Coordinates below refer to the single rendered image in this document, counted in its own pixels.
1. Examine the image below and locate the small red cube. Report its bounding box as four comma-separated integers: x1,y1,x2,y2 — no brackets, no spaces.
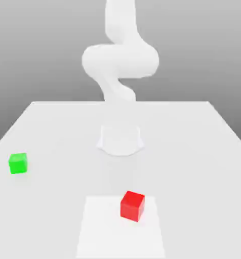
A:
120,190,146,223

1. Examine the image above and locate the small green cube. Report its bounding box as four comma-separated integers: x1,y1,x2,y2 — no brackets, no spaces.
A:
8,152,28,175

